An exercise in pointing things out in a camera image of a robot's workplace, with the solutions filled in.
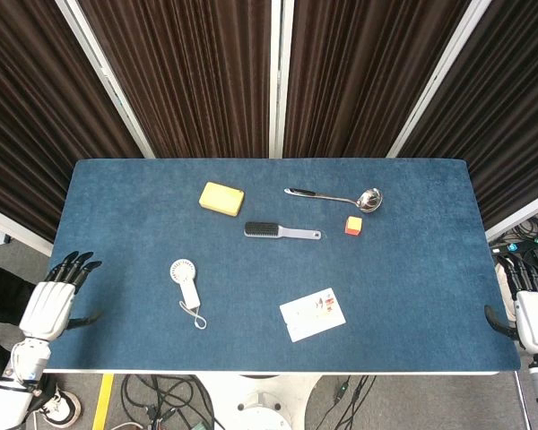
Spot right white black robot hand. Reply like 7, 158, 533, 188
482, 254, 538, 356

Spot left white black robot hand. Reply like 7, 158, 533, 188
18, 250, 104, 344

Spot white handheld fan with strap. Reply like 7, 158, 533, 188
169, 258, 208, 331

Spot black trouser leg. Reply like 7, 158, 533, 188
0, 255, 50, 400

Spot white black sneaker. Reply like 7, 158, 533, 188
34, 383, 82, 426

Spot yellow floor tape strip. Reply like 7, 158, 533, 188
91, 374, 116, 430

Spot blue table cloth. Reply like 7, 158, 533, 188
42, 157, 522, 374

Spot brown pleated curtain panel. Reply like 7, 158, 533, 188
282, 0, 473, 159
0, 0, 145, 244
397, 0, 538, 230
77, 0, 275, 159

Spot yellow sponge block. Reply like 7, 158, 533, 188
198, 181, 247, 219

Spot white printed card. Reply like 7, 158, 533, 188
279, 287, 347, 344

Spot grey brush black bristles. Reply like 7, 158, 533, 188
243, 220, 324, 241

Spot tangled cables and adapters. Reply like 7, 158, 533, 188
487, 213, 538, 297

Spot white screen frame bottom rail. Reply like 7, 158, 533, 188
483, 185, 538, 243
0, 200, 54, 258

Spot black floor cable bundle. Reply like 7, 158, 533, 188
119, 374, 217, 430

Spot steel ladle black handle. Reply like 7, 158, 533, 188
283, 186, 384, 214

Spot black cable with green plug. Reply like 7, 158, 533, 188
312, 374, 378, 430

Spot white screen frame post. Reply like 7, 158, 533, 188
267, 0, 283, 159
386, 0, 495, 159
55, 0, 157, 159
280, 0, 296, 159

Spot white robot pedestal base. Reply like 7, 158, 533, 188
200, 374, 325, 430

